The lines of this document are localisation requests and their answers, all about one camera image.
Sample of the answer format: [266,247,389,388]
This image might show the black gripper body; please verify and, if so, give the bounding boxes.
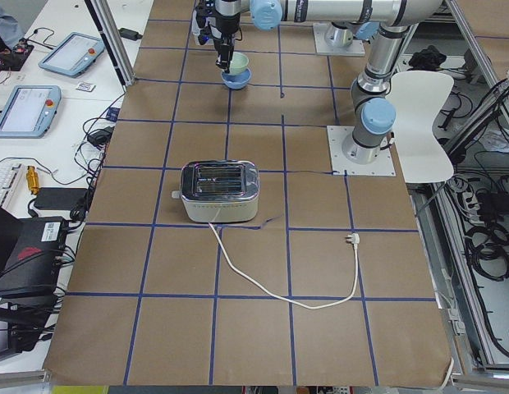
[199,2,242,44]

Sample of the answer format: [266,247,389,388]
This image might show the green bowl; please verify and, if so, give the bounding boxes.
[226,52,250,76]

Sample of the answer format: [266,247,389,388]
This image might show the blue bowl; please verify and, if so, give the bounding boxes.
[221,68,252,90]

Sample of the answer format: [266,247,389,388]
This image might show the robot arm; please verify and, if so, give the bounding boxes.
[193,0,440,73]
[342,24,412,164]

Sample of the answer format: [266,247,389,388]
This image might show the clear plastic food container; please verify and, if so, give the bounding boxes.
[191,11,201,45]

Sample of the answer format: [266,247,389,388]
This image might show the cream toaster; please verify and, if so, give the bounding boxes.
[172,160,260,223]

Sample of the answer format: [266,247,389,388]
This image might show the upper teach pendant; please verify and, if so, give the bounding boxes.
[39,32,105,77]

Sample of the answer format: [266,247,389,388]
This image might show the teach pendant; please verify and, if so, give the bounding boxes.
[0,85,62,139]
[39,32,105,77]

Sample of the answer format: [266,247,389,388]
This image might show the white chair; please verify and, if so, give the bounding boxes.
[387,71,454,184]

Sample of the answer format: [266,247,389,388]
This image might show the lower teach pendant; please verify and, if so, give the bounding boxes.
[0,85,62,139]

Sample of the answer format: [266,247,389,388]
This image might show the black power adapter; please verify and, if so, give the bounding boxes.
[34,187,87,210]

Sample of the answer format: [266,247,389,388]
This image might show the white keyboard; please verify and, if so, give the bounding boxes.
[0,163,26,209]

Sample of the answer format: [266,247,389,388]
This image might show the black computer box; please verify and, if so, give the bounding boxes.
[0,207,68,299]

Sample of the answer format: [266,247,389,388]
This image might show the aluminium frame post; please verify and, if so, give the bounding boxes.
[85,0,135,87]

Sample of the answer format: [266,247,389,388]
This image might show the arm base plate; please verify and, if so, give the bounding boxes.
[327,126,396,176]
[313,22,365,57]

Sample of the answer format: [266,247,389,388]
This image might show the white toaster power cable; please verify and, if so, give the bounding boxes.
[208,220,361,310]

